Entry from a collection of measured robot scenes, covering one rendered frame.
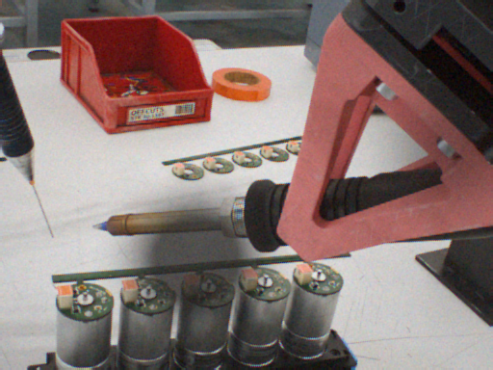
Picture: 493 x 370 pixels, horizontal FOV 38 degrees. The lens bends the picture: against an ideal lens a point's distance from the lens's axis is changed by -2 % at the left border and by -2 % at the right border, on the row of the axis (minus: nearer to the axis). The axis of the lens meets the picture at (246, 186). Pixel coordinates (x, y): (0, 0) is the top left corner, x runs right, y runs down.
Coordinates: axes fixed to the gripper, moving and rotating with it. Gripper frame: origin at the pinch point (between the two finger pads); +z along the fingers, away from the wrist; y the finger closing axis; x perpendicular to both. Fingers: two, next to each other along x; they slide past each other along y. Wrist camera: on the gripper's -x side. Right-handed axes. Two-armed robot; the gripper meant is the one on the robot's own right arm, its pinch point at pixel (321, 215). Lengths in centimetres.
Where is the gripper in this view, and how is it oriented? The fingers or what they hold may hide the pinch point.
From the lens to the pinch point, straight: 23.6
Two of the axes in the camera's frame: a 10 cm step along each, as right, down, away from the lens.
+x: 7.2, 6.9, -0.5
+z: -5.5, 6.1, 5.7
